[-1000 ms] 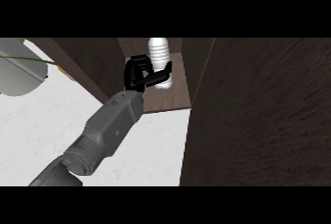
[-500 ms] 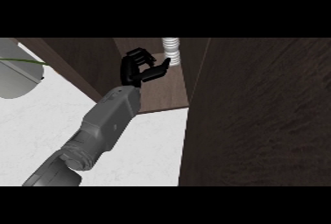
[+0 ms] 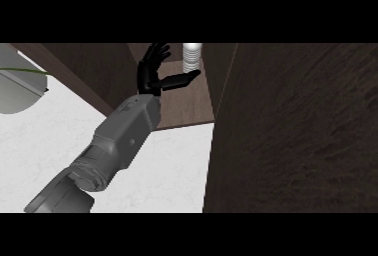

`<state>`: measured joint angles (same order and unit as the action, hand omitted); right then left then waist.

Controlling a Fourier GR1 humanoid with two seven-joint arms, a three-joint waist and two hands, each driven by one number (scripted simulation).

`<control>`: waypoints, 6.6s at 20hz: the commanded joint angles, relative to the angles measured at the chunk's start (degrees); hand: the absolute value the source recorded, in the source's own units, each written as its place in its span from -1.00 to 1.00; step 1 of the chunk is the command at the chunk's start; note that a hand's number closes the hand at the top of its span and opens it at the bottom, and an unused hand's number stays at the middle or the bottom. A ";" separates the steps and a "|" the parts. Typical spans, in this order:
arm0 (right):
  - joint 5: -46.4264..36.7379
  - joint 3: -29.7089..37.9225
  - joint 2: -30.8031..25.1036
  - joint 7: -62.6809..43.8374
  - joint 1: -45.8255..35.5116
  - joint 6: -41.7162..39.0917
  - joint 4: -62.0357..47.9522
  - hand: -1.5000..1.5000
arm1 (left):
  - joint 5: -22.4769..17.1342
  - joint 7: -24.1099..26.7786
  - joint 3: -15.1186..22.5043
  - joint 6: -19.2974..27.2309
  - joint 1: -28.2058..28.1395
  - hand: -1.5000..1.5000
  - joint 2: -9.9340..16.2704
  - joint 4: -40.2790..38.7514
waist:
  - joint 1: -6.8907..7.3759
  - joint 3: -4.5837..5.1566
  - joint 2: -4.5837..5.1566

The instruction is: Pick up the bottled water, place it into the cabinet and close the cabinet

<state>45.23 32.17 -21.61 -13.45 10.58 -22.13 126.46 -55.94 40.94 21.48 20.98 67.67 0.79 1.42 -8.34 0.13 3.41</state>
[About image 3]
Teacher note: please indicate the clear ribbed water bottle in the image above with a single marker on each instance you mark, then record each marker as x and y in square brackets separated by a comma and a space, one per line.
[191, 57]

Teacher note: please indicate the thin green plant stem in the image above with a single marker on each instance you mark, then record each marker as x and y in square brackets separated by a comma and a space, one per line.
[24, 70]

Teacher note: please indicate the dark wooden cabinet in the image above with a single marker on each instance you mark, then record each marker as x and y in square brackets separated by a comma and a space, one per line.
[186, 103]

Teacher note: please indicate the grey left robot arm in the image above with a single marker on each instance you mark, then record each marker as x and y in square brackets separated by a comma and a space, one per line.
[123, 131]

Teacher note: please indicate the dark wooden cabinet door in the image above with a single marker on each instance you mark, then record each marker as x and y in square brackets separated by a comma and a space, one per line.
[295, 133]

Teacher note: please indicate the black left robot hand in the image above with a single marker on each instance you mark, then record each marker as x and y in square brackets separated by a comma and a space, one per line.
[148, 78]

